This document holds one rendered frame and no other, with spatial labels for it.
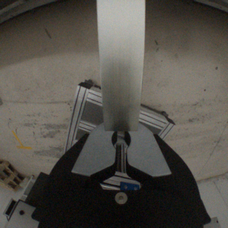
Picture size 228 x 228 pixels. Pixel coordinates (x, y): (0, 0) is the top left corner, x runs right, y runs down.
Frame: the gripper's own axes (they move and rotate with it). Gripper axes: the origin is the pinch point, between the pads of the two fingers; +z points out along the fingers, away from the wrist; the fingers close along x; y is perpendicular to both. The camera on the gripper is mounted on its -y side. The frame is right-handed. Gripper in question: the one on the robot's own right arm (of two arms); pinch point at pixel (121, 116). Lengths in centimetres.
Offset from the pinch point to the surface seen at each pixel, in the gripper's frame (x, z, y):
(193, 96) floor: 75, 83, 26
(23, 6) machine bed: -69, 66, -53
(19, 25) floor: -92, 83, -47
